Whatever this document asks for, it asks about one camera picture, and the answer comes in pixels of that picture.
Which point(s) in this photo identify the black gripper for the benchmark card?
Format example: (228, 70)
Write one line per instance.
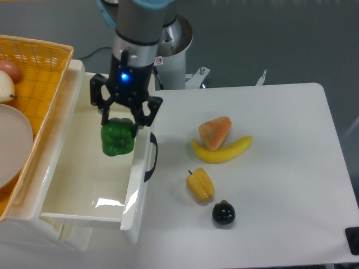
(128, 86)

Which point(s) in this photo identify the green bell pepper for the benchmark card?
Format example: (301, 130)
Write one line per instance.
(117, 137)

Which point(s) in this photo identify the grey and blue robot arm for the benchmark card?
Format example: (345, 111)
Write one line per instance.
(139, 26)

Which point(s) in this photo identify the white upper drawer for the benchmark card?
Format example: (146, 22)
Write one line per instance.
(91, 189)

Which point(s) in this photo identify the yellow bell pepper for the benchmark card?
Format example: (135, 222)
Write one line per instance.
(200, 184)

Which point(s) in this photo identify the white drawer cabinet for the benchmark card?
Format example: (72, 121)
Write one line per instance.
(23, 223)

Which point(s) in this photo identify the orange woven basket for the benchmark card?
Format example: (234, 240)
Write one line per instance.
(43, 64)

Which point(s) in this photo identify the orange papaya slice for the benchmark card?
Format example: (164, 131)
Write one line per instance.
(214, 132)

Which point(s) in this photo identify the beige plate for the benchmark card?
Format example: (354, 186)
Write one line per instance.
(16, 142)

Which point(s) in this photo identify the white pear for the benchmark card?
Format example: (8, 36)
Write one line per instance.
(7, 88)

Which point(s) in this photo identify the yellow banana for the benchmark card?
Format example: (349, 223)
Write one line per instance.
(222, 154)

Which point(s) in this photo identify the dark purple mangosteen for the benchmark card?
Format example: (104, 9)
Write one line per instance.
(223, 213)

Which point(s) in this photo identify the black object at table edge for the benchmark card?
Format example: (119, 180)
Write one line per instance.
(352, 235)

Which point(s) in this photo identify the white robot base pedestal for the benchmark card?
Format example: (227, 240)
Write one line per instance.
(170, 64)

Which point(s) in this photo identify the white table bracket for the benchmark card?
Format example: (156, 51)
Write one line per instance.
(196, 80)

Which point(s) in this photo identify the dark drawer handle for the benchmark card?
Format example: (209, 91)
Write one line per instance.
(153, 157)

